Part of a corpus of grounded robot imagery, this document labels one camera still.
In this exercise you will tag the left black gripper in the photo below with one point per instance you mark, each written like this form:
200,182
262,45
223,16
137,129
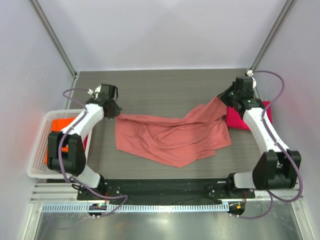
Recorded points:
116,112

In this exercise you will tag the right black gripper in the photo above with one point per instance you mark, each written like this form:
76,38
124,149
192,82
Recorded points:
223,96

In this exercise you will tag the salmon pink t shirt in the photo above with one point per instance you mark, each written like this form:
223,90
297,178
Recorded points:
175,142

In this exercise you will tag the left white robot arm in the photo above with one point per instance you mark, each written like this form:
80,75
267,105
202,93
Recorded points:
93,114

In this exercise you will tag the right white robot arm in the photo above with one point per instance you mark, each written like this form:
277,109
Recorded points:
278,165

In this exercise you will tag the folded magenta t shirt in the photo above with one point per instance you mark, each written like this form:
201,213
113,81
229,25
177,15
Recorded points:
234,121

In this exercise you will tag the magenta shirt in basket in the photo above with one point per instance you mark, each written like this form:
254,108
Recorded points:
86,142

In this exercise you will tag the orange t shirt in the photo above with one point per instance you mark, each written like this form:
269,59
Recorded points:
56,126

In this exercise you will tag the white plastic basket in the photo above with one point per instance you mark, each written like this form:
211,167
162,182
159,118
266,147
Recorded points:
37,155

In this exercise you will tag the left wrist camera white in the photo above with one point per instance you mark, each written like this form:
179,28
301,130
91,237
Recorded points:
95,92

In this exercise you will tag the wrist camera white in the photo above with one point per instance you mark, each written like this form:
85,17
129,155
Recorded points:
95,92
250,73

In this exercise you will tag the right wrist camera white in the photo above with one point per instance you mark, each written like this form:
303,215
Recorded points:
250,73

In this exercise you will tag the left aluminium frame post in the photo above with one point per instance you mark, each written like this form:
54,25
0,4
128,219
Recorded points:
52,35

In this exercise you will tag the aluminium frame post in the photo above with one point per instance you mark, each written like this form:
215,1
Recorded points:
52,35
280,19

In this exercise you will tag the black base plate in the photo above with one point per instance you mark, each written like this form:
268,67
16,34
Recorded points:
175,191

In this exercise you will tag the right aluminium frame post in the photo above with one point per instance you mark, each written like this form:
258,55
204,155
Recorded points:
280,19

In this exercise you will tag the slotted cable duct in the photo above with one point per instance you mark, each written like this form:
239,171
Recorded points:
90,207

